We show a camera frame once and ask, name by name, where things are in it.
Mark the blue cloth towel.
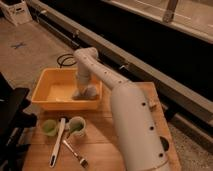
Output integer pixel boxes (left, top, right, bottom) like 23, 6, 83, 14
72, 85, 97, 100

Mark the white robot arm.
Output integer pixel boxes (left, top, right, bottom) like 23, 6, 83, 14
74, 47, 171, 171

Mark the yellow plastic tray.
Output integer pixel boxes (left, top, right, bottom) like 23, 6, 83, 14
31, 68, 102, 111

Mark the white mug green inside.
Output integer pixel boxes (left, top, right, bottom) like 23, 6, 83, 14
65, 116, 86, 138

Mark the green plastic cup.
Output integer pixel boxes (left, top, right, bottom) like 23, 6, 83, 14
41, 119, 58, 137

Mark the metal cup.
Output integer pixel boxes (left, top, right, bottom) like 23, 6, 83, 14
160, 136, 169, 151

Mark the black chair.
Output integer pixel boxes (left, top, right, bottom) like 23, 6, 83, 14
0, 72, 37, 171

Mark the white cardboard box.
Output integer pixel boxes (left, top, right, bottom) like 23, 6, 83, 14
0, 0, 32, 26

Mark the black coiled cable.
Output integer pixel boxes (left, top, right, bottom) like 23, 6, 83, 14
56, 53, 80, 69

